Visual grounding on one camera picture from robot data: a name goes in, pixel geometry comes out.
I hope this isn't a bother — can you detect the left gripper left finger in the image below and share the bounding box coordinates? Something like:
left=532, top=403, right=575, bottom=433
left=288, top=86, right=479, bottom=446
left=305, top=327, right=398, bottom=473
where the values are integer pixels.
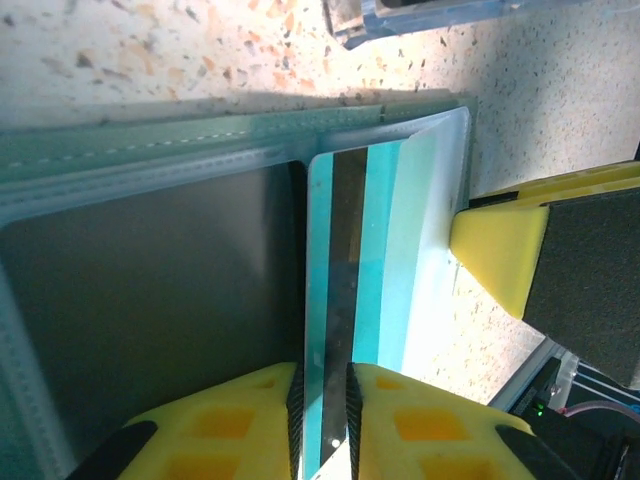
left=67, top=362, right=307, bottom=480

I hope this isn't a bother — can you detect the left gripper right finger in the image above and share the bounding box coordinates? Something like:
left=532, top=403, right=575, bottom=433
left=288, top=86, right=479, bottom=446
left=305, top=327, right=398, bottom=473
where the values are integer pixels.
left=344, top=362, right=551, bottom=480

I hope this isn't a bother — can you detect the black card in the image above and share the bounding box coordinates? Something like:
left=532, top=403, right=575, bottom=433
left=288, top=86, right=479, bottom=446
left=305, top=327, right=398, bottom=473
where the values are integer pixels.
left=0, top=159, right=307, bottom=451

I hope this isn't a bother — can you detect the clear acrylic card box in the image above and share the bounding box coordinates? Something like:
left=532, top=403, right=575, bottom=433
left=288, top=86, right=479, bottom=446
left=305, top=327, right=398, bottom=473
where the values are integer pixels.
left=322, top=0, right=596, bottom=51

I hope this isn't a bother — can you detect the teal card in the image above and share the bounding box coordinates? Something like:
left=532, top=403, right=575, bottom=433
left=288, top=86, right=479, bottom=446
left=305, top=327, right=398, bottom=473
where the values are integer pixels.
left=298, top=119, right=469, bottom=480

